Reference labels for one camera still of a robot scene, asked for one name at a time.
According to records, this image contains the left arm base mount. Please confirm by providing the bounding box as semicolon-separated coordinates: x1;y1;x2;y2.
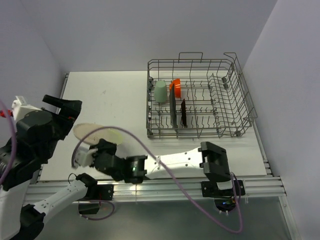
78;184;116;221

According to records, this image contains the black square floral plate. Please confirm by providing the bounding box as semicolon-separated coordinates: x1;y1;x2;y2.
169;83;178;132

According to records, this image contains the green cup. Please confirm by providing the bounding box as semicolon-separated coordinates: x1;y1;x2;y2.
154;80;168;103

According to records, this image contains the orange bowl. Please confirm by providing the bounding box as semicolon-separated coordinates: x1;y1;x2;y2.
169;78;181;98

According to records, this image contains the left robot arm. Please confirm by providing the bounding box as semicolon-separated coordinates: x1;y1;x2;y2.
0;95;98;240

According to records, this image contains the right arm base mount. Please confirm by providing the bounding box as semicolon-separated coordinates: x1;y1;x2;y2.
200;180;246;213

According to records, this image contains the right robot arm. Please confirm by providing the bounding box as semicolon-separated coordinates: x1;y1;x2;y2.
71;139;234;195

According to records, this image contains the purple cable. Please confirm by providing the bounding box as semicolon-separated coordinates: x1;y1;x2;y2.
0;99;116;221
71;125;244;234

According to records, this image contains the grey wire dish rack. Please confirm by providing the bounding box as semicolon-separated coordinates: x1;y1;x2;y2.
146;52;258;139

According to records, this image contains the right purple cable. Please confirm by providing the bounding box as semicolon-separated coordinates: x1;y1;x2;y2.
71;125;244;234

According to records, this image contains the red floral small plate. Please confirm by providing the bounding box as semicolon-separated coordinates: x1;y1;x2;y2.
180;99;188;128

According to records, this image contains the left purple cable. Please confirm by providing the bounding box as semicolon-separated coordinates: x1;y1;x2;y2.
0;99;116;221

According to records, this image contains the cream green round plate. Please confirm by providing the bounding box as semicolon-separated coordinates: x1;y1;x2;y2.
72;123;124;146

